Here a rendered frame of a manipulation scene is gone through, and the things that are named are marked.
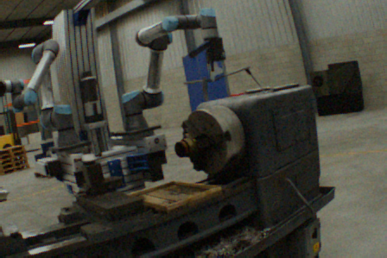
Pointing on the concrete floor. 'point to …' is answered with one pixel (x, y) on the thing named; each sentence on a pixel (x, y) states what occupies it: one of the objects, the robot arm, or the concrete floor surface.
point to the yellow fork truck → (9, 132)
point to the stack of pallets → (13, 160)
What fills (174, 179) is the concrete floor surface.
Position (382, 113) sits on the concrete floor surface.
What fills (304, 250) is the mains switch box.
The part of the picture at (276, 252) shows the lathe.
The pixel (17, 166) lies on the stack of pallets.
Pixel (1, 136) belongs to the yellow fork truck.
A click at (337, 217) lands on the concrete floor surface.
